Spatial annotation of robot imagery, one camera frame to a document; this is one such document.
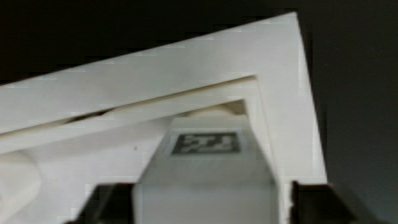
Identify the white square tabletop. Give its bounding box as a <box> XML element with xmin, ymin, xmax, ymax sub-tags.
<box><xmin>0</xmin><ymin>91</ymin><xmax>278</xmax><ymax>224</ymax></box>

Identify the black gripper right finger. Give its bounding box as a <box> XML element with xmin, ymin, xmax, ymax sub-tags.
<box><xmin>290</xmin><ymin>181</ymin><xmax>358</xmax><ymax>224</ymax></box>

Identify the white L-shaped obstacle fence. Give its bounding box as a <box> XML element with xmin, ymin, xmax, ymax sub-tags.
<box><xmin>0</xmin><ymin>13</ymin><xmax>327</xmax><ymax>183</ymax></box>

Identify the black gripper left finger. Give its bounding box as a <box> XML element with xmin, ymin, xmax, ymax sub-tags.
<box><xmin>64</xmin><ymin>183</ymin><xmax>135</xmax><ymax>224</ymax></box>

